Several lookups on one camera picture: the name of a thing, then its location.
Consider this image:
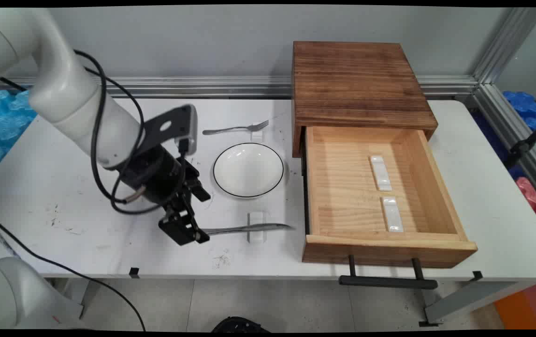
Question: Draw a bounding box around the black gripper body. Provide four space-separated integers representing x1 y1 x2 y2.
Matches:
118 145 201 209

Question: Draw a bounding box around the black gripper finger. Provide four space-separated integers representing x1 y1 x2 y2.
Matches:
158 208 211 247
188 177 212 203

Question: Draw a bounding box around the steel serrated table knife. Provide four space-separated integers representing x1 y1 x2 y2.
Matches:
198 223 293 236

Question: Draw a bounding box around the white plate with black rim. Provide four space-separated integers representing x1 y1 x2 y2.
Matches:
212 142 285 198

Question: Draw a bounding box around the steel fork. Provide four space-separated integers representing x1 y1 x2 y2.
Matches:
202 120 270 136

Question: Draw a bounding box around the black object on floor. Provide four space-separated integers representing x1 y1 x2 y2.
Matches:
211 316 271 333

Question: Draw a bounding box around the light wooden drawer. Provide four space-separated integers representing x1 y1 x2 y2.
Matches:
302 125 478 270

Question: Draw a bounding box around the blue foam sheet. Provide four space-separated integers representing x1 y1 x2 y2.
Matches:
502 90 536 158
0 89 39 181

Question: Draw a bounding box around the dark wooden cabinet box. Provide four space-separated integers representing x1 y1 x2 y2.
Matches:
291 41 439 159

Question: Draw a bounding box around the grey table leg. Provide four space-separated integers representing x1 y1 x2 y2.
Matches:
419 280 533 328

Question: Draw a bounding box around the red plastic bag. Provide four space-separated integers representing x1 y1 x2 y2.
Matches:
515 176 536 216

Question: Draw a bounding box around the orange box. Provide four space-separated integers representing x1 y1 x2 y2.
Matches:
493 281 536 330

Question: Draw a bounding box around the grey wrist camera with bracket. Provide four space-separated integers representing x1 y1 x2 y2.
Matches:
144 104 199 157

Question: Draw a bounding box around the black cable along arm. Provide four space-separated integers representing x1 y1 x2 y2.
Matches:
73 49 190 216

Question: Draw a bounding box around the horizontal aluminium frame rail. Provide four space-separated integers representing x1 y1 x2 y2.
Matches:
0 75 479 100

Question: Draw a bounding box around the black cable over table edge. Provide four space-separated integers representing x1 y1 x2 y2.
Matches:
0 208 147 331

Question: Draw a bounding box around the black drawer handle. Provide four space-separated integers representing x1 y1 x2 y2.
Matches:
339 255 439 290

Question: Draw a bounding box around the slanted aluminium frame rail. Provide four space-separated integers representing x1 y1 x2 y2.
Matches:
470 83 536 212

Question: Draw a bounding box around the upright aluminium frame post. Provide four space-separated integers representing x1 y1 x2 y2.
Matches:
471 7 536 86

